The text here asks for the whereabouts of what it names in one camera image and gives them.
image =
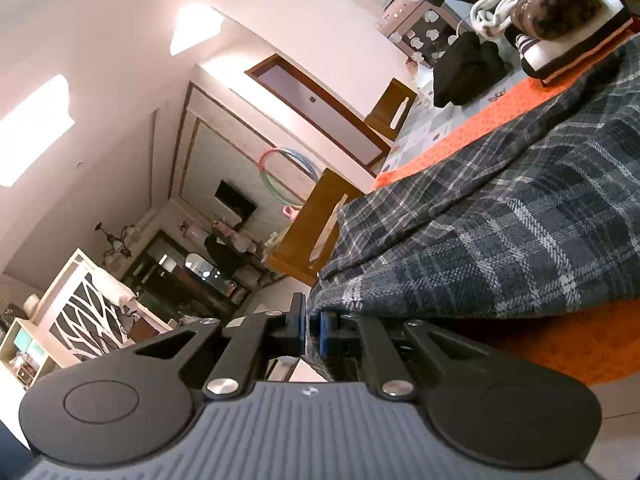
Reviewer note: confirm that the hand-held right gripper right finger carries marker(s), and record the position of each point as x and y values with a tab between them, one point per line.
325	332

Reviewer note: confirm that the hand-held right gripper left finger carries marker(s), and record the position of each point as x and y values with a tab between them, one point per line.
302	322

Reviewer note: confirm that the grey plaid garment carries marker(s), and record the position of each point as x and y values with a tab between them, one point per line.
475	225

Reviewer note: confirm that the wooden chair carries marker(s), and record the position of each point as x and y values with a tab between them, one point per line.
385	110
305	220

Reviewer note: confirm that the dark cloth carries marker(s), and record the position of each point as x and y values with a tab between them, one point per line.
222	257

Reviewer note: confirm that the black television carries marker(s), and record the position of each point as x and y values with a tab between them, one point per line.
235	200

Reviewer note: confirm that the dark glass cabinet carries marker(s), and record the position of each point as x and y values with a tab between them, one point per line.
170	270

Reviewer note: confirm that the multicoloured hula hoop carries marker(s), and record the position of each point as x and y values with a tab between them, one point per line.
260	164

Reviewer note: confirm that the hanging chandelier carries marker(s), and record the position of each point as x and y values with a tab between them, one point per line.
117	247

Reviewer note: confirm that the wooden framed doorway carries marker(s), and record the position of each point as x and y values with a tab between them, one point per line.
320	110

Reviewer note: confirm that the white lattice screen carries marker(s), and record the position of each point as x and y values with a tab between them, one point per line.
85	310

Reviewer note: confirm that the checked leaf print tablecloth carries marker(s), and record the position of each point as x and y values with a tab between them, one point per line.
425	130

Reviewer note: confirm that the orange patterned mat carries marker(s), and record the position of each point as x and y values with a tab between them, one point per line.
575	345

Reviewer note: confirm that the white shelf unit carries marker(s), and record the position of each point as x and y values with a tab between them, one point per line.
25	350

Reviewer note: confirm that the black folded garment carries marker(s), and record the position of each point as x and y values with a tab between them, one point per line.
465	70

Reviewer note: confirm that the brown box with white stickers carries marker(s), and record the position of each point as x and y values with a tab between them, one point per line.
425	35

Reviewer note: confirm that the ceiling light panel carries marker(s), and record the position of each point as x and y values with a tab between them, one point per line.
195	27
35	130

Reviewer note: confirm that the striped folded garment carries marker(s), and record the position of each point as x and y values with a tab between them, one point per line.
565	55

